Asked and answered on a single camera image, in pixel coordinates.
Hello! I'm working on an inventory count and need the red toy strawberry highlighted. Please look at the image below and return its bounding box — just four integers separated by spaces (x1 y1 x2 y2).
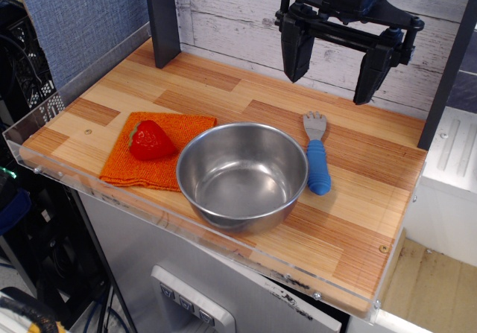
128 120 177 161

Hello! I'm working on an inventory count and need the blue handled metal fork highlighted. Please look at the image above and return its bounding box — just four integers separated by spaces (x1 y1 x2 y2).
303 111 331 196

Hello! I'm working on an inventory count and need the dark grey right post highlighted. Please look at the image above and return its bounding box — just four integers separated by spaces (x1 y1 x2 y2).
417 0 476 150

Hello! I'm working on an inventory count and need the black plastic crate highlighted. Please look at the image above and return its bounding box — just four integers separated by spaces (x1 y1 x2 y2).
1 16 56 121

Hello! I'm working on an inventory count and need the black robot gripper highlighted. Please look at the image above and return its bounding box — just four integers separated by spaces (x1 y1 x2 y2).
276 0 424 105

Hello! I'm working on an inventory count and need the clear acrylic table guard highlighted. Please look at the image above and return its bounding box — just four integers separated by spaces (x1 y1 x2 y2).
7 41 426 320

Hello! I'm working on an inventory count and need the orange knitted towel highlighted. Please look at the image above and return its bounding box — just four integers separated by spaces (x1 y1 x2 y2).
99 112 217 191

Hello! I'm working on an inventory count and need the silver toy fridge cabinet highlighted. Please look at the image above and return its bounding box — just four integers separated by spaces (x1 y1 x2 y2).
79 194 350 332

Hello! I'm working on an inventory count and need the stainless steel bowl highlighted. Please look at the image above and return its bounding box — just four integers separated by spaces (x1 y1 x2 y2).
176 122 309 235

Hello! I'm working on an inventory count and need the white ridged side counter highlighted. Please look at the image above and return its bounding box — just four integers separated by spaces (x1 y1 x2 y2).
403 107 476 266

